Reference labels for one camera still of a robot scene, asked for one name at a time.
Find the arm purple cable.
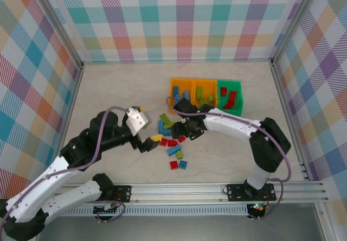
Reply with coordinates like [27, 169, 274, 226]
[0, 105, 130, 223]
[165, 96, 290, 220]

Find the aluminium frame post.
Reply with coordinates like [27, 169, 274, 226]
[32, 0, 85, 69]
[269, 0, 323, 67]

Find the small circuit board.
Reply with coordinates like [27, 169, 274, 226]
[93, 204, 121, 216]
[248, 202, 268, 214]

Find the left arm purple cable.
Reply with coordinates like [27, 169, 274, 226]
[0, 105, 130, 223]

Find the green plastic bin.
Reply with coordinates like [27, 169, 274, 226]
[216, 79, 243, 116]

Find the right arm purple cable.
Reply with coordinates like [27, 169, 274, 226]
[165, 96, 290, 220]

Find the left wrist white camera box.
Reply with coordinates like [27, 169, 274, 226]
[123, 106, 154, 138]

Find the aluminium side rail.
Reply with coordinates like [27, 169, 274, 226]
[270, 63, 311, 182]
[55, 63, 85, 157]

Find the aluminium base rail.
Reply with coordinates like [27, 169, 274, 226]
[51, 180, 329, 205]

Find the white slotted cable duct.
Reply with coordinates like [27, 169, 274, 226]
[54, 204, 249, 217]

